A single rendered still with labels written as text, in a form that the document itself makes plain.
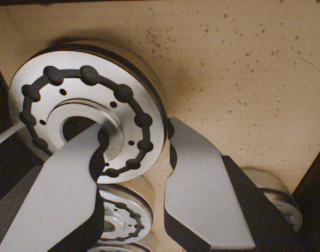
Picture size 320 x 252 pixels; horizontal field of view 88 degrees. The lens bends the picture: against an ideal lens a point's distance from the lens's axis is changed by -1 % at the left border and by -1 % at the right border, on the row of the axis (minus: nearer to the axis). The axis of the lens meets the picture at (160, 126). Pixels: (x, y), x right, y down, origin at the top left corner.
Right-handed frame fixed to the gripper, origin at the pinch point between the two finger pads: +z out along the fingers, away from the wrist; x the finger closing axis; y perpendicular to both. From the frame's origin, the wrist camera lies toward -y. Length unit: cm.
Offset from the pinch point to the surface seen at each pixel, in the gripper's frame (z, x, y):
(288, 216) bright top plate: -2.3, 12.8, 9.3
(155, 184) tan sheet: 2.1, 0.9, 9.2
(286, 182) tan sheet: 0.5, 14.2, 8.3
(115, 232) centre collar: -1.1, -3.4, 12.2
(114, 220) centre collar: -1.1, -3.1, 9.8
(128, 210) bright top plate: -0.6, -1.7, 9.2
